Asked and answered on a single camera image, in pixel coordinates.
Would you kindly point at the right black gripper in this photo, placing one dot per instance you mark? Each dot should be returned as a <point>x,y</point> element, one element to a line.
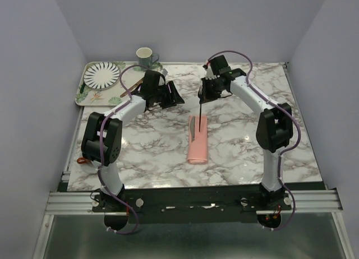
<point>206,96</point>

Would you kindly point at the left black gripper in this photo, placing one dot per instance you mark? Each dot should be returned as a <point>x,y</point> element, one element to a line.
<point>175,97</point>

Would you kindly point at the black silver fork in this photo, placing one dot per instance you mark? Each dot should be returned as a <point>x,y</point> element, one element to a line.
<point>200,113</point>

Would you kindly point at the silver table knife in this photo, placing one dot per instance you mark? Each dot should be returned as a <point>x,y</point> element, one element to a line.
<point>192,128</point>

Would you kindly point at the pink cloth napkin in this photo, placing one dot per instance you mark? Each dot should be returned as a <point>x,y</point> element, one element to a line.
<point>198,149</point>

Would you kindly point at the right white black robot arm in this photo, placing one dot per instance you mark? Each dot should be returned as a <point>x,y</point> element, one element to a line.
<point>274,127</point>

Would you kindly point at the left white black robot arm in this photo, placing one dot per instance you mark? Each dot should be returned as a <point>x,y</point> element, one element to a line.
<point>101,144</point>

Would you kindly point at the copper knife on tray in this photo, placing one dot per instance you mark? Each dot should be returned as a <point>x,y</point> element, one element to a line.
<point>132,88</point>

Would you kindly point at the green ceramic mug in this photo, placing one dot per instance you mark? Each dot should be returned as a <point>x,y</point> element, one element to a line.
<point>146,57</point>

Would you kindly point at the striped white plate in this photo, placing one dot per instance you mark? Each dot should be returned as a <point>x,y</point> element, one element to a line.
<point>102,75</point>

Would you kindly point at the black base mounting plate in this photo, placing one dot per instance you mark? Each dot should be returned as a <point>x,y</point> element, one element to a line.
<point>247,203</point>

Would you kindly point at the orange patterned teacup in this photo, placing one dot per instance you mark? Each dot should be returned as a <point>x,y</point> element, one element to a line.
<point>81,160</point>

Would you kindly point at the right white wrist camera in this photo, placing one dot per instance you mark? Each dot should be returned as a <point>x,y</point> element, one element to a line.
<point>209,73</point>

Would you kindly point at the aluminium rail frame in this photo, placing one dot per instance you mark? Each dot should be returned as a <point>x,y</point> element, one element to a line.
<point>313,228</point>

